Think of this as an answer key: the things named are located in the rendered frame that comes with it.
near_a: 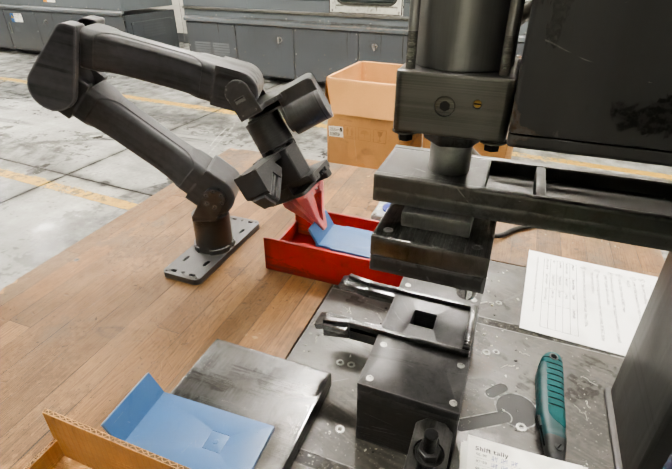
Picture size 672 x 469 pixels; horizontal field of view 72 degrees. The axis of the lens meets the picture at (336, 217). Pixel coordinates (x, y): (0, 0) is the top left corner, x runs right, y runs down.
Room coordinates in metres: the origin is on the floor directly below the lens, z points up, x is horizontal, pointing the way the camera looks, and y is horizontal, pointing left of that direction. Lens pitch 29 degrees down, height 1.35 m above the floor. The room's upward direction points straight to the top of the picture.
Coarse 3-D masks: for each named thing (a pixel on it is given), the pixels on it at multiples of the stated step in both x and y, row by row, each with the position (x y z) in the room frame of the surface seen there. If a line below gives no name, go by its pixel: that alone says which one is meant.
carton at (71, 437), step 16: (48, 416) 0.30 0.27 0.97; (64, 416) 0.29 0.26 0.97; (64, 432) 0.29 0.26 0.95; (80, 432) 0.28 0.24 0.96; (96, 432) 0.28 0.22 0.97; (48, 448) 0.29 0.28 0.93; (64, 448) 0.29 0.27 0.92; (80, 448) 0.28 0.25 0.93; (96, 448) 0.28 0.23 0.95; (112, 448) 0.27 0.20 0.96; (128, 448) 0.26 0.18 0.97; (32, 464) 0.27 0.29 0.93; (48, 464) 0.28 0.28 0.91; (64, 464) 0.29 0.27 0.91; (80, 464) 0.29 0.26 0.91; (96, 464) 0.28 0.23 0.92; (112, 464) 0.27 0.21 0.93; (128, 464) 0.26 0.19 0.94; (144, 464) 0.25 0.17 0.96; (160, 464) 0.25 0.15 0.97; (176, 464) 0.25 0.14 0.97
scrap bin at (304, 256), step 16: (304, 224) 0.73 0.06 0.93; (336, 224) 0.71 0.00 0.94; (352, 224) 0.70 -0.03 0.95; (368, 224) 0.69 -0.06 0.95; (272, 240) 0.62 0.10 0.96; (288, 240) 0.70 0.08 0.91; (304, 240) 0.71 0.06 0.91; (272, 256) 0.63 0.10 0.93; (288, 256) 0.61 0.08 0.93; (304, 256) 0.60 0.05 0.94; (320, 256) 0.59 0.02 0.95; (336, 256) 0.59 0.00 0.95; (352, 256) 0.58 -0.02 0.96; (288, 272) 0.62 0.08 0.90; (304, 272) 0.61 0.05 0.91; (320, 272) 0.59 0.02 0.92; (336, 272) 0.59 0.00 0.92; (352, 272) 0.58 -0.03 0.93; (368, 272) 0.57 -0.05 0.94; (384, 272) 0.56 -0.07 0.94
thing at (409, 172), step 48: (432, 144) 0.39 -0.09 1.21; (384, 192) 0.38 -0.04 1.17; (432, 192) 0.36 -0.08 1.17; (480, 192) 0.35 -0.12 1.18; (528, 192) 0.37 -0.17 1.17; (576, 192) 0.37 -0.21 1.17; (624, 192) 0.37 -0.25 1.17; (384, 240) 0.34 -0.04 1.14; (432, 240) 0.33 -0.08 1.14; (480, 240) 0.33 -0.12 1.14; (624, 240) 0.31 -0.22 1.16; (480, 288) 0.31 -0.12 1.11
